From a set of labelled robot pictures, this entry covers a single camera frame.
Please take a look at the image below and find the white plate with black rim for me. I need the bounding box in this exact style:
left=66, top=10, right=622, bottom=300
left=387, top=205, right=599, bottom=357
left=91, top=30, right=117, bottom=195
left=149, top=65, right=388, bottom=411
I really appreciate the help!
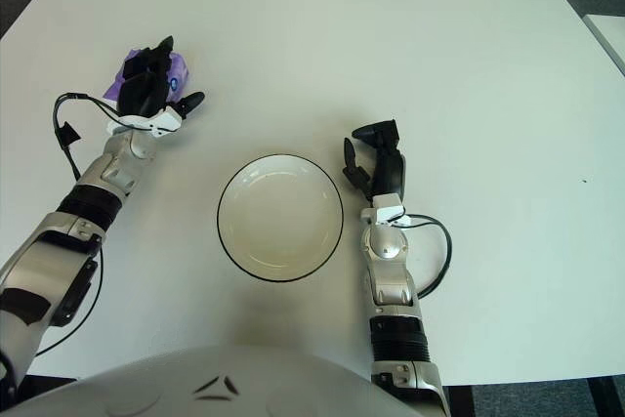
left=216, top=153, right=345, bottom=283

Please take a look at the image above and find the black table leg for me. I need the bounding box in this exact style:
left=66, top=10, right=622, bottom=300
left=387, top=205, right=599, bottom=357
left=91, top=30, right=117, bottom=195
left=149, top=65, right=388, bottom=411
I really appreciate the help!
left=588, top=376, right=619, bottom=417
left=446, top=384, right=476, bottom=417

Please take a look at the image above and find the white side table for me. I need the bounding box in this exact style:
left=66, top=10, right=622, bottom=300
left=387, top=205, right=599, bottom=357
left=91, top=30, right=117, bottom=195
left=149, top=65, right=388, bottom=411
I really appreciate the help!
left=583, top=14, right=625, bottom=74

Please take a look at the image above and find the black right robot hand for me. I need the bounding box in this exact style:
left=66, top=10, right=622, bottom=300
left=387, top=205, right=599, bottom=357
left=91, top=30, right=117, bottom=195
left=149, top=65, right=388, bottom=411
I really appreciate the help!
left=341, top=118, right=407, bottom=202

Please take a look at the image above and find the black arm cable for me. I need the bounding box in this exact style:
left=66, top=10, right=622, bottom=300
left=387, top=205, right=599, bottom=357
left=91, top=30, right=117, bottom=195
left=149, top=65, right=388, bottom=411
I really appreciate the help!
left=395, top=214, right=453, bottom=300
left=33, top=92, right=147, bottom=357

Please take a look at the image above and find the purple tissue paper pack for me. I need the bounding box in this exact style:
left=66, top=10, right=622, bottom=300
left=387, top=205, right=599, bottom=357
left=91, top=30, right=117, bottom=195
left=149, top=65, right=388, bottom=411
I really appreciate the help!
left=102, top=48, right=191, bottom=105

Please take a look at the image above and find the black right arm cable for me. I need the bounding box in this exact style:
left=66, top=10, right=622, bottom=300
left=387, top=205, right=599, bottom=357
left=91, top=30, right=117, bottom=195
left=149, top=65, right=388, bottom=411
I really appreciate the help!
left=395, top=214, right=453, bottom=300

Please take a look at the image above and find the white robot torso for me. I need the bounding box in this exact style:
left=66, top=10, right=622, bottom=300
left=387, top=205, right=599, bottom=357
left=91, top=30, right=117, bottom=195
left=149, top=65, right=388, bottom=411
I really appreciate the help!
left=0, top=344, right=409, bottom=417

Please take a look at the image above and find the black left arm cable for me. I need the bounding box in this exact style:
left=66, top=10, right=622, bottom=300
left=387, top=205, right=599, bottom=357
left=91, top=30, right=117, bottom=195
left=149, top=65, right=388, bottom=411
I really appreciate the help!
left=33, top=92, right=147, bottom=357

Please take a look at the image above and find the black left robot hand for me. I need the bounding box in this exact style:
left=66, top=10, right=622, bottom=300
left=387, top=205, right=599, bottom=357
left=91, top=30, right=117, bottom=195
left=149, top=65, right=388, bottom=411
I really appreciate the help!
left=115, top=34, right=206, bottom=120

